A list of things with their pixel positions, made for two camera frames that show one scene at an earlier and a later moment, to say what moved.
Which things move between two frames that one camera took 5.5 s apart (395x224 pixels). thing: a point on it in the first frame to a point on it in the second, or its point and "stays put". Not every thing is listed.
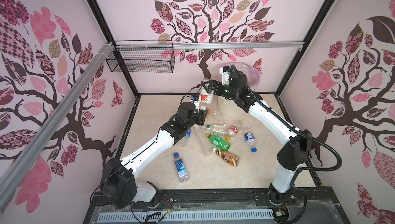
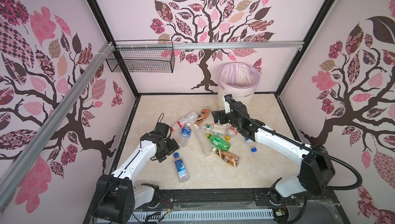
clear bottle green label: [216, 129] stays put
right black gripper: [217, 86] to [221, 114]
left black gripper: [201, 114] to [173, 147]
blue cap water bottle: [181, 170] stays put
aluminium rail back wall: [210, 45] stays put
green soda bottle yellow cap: [219, 142] stays put
